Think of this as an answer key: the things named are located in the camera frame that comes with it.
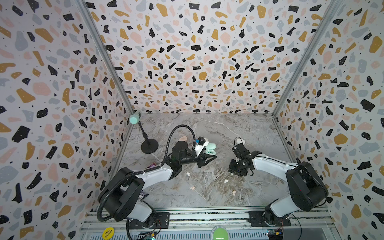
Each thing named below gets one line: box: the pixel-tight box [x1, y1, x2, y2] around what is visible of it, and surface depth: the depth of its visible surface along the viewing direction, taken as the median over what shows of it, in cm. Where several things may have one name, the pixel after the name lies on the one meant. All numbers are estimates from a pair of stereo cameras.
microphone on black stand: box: [129, 109, 159, 155], surface depth 100 cm
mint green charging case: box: [205, 142, 217, 156], surface depth 78 cm
